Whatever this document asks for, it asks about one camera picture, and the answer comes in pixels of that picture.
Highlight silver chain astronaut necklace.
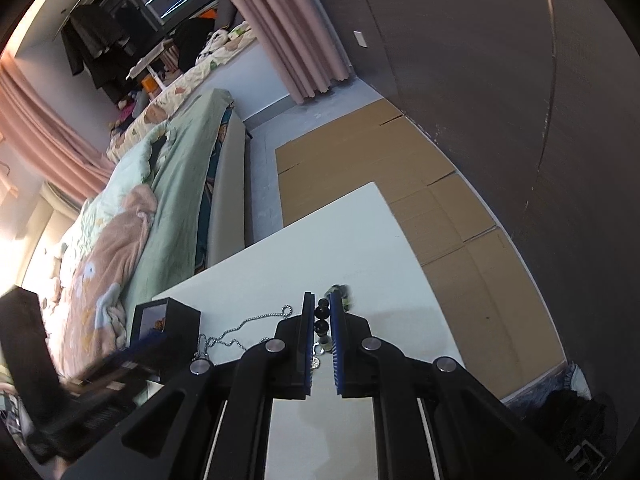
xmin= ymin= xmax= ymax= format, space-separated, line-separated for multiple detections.
xmin=195 ymin=302 xmax=294 ymax=361

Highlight green black bead bracelet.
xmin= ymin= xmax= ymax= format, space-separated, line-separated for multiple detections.
xmin=313 ymin=283 xmax=355 ymax=352

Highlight black jewelry box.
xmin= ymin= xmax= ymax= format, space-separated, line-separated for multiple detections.
xmin=129 ymin=297 xmax=201 ymax=384

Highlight gold butterfly pendant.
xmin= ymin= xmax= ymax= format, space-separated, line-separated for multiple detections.
xmin=311 ymin=341 xmax=332 ymax=370

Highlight pink floral blanket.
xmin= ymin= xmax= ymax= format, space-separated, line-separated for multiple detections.
xmin=56 ymin=184 xmax=157 ymax=378

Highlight flattened brown cardboard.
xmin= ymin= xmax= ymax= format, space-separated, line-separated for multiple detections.
xmin=276 ymin=100 xmax=565 ymax=398

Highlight green sheeted bed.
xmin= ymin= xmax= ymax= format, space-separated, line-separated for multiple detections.
xmin=120 ymin=89 xmax=233 ymax=322

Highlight pale green duvet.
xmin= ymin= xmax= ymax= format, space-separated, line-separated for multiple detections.
xmin=60 ymin=122 xmax=168 ymax=283

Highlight pink curtain by window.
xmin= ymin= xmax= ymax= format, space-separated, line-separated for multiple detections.
xmin=1 ymin=52 xmax=114 ymax=203

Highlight floral window seat cushion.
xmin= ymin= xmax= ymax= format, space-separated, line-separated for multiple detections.
xmin=106 ymin=21 xmax=256 ymax=164

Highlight white small folding table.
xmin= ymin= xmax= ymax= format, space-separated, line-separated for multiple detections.
xmin=126 ymin=39 xmax=172 ymax=90

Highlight dark brown wardrobe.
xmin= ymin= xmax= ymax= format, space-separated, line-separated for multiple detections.
xmin=320 ymin=0 xmax=639 ymax=417

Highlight pink curtain by wardrobe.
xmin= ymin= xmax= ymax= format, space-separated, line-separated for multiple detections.
xmin=231 ymin=0 xmax=350 ymax=104

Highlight hanging dark clothes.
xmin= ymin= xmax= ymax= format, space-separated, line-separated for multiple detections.
xmin=61 ymin=4 xmax=134 ymax=89

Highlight white wall switch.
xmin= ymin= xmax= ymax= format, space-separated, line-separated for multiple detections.
xmin=352 ymin=30 xmax=368 ymax=48

